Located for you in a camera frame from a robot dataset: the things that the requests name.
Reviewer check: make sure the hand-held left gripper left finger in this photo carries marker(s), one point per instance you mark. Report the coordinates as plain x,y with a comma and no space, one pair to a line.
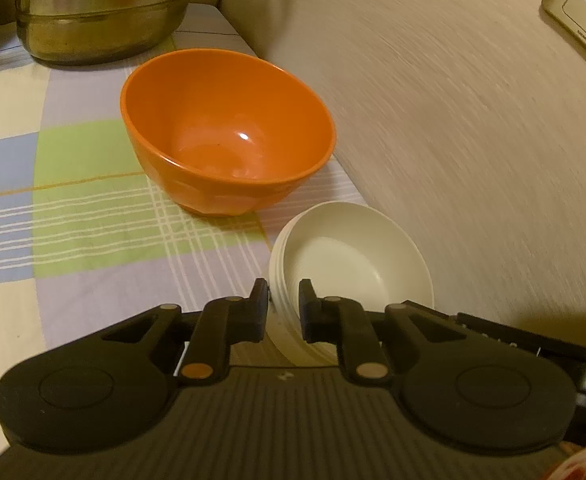
258,310

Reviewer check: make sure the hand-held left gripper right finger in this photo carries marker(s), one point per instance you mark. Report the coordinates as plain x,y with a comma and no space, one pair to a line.
308,312

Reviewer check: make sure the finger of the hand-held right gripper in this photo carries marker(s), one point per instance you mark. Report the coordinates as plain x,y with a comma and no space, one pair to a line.
435,312

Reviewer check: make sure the white bowl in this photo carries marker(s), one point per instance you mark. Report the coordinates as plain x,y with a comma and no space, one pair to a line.
343,260
283,335

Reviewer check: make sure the orange plastic bowl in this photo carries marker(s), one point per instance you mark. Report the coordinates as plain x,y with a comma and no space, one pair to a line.
223,125

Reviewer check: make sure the pastel checkered tablecloth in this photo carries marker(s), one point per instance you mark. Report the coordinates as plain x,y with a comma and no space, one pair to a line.
73,210

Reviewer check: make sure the stainless steel steamer pot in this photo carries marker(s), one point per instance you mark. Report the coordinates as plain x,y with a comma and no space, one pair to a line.
98,10

